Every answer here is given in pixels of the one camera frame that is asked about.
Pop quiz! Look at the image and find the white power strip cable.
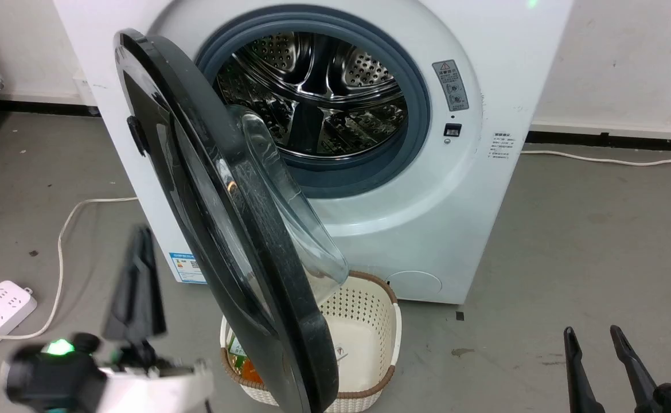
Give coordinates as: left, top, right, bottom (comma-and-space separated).
0, 197, 139, 341

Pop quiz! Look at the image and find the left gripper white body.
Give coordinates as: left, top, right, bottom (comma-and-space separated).
98, 342, 216, 413

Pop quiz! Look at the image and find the white washer cable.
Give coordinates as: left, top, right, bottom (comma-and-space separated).
521, 149, 671, 167

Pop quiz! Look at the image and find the grey warning sticker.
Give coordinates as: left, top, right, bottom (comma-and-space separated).
432, 59, 470, 112

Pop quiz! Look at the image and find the orange green item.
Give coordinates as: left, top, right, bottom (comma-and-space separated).
227, 336, 265, 385

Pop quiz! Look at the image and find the white laundry basket brown rim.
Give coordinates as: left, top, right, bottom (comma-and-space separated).
220, 271, 403, 413

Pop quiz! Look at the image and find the black round glass washer door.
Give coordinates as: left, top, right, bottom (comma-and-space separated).
113, 29, 349, 413

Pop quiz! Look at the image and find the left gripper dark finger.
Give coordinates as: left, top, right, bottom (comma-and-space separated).
134, 226, 167, 344
103, 252, 141, 344

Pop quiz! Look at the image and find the stainless steel washer drum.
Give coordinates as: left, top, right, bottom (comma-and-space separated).
215, 32, 409, 160

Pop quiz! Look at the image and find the grey rubber door gasket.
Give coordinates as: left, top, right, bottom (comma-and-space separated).
195, 11, 431, 199

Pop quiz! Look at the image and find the blue white energy label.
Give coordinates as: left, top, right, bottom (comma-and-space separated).
169, 251, 208, 285

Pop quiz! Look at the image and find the small printed text sticker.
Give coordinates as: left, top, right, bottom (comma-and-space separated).
487, 133, 514, 162

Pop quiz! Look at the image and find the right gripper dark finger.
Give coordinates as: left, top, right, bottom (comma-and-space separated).
610, 325, 658, 413
563, 326, 606, 413

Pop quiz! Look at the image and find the white front-load washing machine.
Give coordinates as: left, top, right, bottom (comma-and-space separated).
53, 0, 575, 305

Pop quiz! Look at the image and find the round white filter cover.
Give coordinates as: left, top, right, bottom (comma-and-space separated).
386, 271, 443, 302

